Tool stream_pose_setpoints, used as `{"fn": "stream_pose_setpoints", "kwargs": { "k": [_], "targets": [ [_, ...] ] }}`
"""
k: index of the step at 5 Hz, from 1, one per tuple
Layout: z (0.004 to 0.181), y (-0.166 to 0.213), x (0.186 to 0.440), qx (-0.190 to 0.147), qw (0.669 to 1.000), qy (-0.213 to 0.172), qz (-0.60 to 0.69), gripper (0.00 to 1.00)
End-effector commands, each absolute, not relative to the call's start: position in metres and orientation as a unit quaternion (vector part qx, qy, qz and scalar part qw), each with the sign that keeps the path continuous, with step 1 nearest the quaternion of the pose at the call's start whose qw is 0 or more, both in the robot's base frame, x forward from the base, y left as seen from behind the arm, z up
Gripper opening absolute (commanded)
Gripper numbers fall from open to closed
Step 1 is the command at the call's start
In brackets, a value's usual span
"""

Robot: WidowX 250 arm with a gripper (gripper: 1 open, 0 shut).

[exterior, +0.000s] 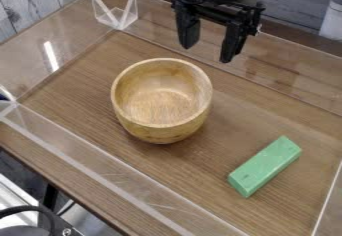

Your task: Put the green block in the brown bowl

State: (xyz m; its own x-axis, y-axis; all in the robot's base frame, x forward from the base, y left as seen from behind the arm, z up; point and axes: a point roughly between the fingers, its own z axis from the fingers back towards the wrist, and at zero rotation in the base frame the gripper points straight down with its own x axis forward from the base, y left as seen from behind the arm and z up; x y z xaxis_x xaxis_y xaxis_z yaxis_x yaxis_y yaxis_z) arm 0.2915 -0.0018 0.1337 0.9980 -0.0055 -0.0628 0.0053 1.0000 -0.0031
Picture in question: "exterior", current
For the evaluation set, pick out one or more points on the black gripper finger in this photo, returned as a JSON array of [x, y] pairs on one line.
[[233, 41], [187, 30]]

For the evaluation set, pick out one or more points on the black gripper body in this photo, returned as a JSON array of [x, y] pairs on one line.
[[225, 12]]

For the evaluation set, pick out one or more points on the green rectangular block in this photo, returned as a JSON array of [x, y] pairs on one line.
[[263, 166]]

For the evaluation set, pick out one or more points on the brown wooden bowl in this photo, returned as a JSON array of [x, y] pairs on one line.
[[162, 98]]

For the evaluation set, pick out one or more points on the white cylinder container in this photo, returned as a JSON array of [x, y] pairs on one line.
[[332, 23]]

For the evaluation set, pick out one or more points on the clear acrylic tray walls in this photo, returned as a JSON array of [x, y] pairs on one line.
[[167, 190]]

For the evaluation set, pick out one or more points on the black table leg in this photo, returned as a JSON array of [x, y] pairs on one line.
[[50, 198]]

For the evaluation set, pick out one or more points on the black metal bracket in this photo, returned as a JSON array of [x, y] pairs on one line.
[[63, 228]]

